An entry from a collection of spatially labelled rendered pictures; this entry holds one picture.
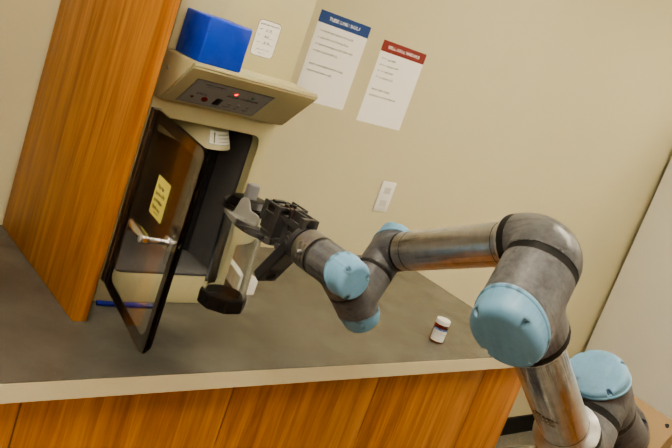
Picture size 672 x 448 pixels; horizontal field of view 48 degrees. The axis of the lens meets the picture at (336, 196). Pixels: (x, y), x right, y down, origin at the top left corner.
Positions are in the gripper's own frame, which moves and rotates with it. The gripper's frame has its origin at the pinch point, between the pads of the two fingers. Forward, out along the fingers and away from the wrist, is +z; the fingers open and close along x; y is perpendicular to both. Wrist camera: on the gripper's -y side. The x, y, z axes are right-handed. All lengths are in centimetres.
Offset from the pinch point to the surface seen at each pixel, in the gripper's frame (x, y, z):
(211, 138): 0.6, 10.6, 20.3
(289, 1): -6.8, 44.4, 17.9
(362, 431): -51, -52, -8
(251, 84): 3.7, 26.0, 7.1
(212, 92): 9.5, 22.0, 11.1
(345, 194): -84, -9, 62
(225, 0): 8.6, 40.2, 17.9
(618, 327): -292, -54, 49
